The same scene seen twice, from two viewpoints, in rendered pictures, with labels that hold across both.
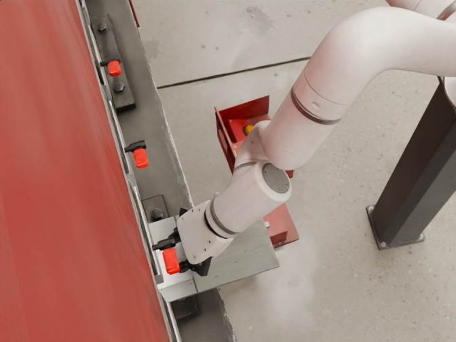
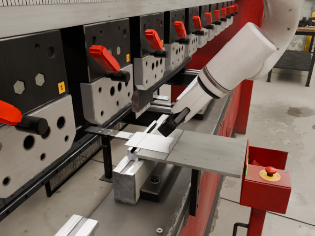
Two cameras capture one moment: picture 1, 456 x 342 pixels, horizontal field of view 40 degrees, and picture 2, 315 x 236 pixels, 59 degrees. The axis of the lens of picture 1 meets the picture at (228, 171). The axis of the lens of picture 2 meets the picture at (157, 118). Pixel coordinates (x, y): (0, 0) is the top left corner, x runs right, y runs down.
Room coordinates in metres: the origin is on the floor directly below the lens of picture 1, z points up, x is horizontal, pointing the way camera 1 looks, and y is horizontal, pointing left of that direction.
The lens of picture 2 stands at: (-0.19, -0.24, 1.38)
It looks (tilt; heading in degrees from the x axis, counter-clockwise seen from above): 24 degrees down; 35
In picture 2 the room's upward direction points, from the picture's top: straight up
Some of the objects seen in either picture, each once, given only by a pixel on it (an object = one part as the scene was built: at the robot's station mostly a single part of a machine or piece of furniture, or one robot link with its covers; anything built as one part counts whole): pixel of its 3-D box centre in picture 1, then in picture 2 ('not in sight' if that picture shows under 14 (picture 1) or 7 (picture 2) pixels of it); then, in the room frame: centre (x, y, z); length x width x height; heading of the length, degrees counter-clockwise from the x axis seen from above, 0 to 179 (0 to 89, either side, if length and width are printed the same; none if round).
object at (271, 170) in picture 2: not in sight; (270, 172); (0.73, -0.10, 0.79); 0.04 x 0.04 x 0.04
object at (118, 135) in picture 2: not in sight; (92, 127); (0.32, 0.35, 1.01); 0.26 x 0.12 x 0.05; 104
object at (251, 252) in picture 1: (208, 246); (193, 148); (0.41, 0.05, 1.00); 0.26 x 0.18 x 0.01; 104
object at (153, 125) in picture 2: not in sight; (146, 138); (0.39, 0.20, 0.99); 0.20 x 0.03 x 0.03; 14
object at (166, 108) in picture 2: not in sight; (123, 108); (0.86, 0.71, 0.81); 0.64 x 0.08 x 0.14; 104
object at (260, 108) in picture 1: (254, 142); (265, 174); (0.77, -0.08, 0.75); 0.20 x 0.16 x 0.18; 16
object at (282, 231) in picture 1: (260, 221); not in sight; (0.78, -0.11, 0.06); 0.25 x 0.20 x 0.12; 106
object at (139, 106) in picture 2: not in sight; (142, 96); (0.37, 0.20, 1.13); 0.10 x 0.02 x 0.10; 14
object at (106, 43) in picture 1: (112, 61); (203, 104); (0.97, 0.29, 0.89); 0.30 x 0.05 x 0.03; 14
